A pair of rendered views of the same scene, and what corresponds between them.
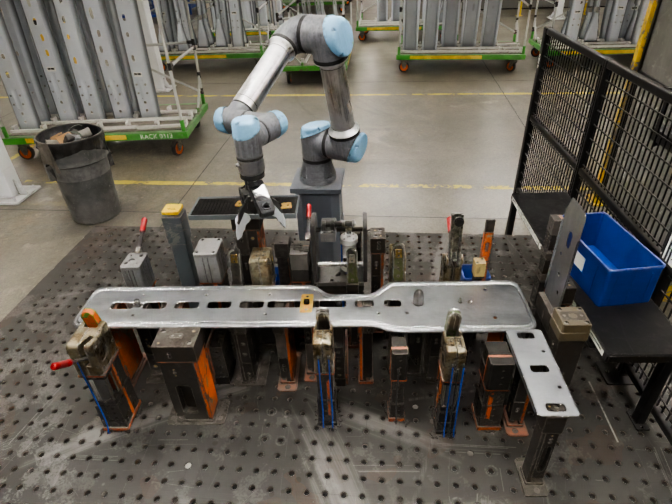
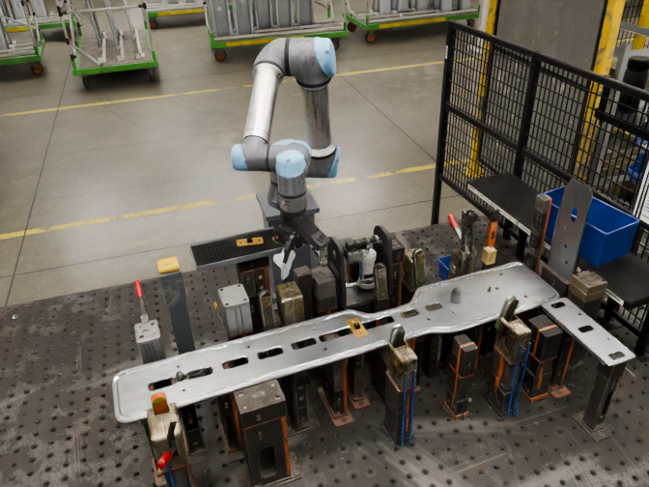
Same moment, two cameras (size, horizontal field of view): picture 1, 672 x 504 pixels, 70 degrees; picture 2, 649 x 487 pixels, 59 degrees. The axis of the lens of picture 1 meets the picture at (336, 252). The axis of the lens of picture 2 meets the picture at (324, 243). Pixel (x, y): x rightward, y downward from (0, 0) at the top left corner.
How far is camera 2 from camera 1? 0.72 m
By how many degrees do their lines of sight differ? 19
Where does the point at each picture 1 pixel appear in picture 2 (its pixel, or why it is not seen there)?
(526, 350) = (567, 317)
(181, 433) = not seen: outside the picture
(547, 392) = (603, 346)
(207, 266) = (239, 316)
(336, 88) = (322, 107)
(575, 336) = (596, 295)
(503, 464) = (566, 423)
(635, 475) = not seen: outside the picture
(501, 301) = (521, 281)
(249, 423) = (328, 467)
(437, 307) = (474, 300)
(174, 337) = (258, 396)
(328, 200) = not seen: hidden behind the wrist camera
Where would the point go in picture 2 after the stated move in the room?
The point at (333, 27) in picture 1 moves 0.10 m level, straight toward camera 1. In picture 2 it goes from (325, 50) to (340, 58)
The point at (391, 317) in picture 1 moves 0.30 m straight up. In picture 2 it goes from (442, 320) to (451, 236)
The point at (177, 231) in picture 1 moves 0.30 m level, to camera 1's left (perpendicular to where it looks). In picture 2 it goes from (178, 288) to (75, 315)
